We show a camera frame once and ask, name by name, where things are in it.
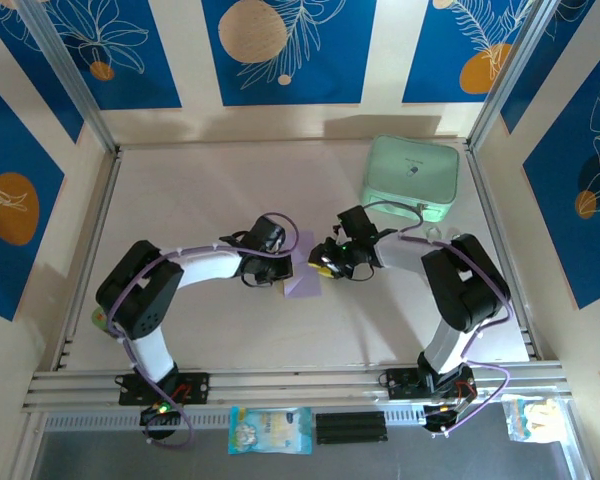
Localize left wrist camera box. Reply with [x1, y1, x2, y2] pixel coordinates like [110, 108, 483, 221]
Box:
[248, 216, 287, 252]

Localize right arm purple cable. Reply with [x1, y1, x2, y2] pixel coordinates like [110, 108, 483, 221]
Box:
[367, 199, 514, 436]

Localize blue snack packet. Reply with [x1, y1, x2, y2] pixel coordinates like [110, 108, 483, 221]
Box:
[228, 405, 314, 456]

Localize aluminium frame post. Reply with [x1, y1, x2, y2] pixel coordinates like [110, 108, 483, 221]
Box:
[467, 0, 564, 151]
[17, 0, 121, 154]

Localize blue floral wall panel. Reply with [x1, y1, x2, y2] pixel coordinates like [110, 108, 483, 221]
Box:
[522, 47, 600, 311]
[42, 0, 184, 112]
[0, 0, 86, 145]
[0, 69, 67, 322]
[201, 0, 377, 107]
[401, 0, 549, 105]

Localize long aluminium frame rail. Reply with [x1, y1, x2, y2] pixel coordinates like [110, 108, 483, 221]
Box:
[22, 362, 574, 414]

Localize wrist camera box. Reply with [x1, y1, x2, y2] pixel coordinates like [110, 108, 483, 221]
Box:
[335, 204, 377, 242]
[248, 216, 287, 252]

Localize mint green zip pouch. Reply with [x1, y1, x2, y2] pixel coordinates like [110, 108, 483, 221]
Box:
[359, 134, 461, 224]

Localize black ridged block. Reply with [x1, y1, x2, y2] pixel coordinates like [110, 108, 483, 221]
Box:
[314, 412, 389, 446]

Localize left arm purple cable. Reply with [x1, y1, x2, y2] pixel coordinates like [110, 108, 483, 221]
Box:
[107, 212, 301, 449]

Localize thin black cable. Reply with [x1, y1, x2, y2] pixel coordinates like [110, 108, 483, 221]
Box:
[241, 269, 272, 290]
[346, 259, 375, 283]

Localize clear bag with yellow contents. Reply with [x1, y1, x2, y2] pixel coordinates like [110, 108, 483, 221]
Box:
[502, 394, 566, 444]

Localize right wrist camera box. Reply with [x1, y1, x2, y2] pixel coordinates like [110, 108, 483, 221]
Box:
[335, 204, 377, 242]

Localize aluminium side rail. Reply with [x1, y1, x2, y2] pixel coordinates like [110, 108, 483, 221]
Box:
[52, 149, 124, 371]
[464, 142, 546, 361]

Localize grey slotted cable duct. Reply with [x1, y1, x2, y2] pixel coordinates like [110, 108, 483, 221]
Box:
[42, 405, 431, 432]

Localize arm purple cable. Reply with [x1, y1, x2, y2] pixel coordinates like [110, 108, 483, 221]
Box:
[107, 212, 301, 449]
[367, 199, 514, 436]

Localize black controller board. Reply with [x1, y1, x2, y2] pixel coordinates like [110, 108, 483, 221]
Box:
[139, 402, 182, 427]
[423, 403, 464, 435]

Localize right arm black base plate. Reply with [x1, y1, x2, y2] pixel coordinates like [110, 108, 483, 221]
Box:
[385, 367, 476, 401]

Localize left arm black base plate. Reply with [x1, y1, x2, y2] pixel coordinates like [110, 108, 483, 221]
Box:
[118, 372, 211, 406]

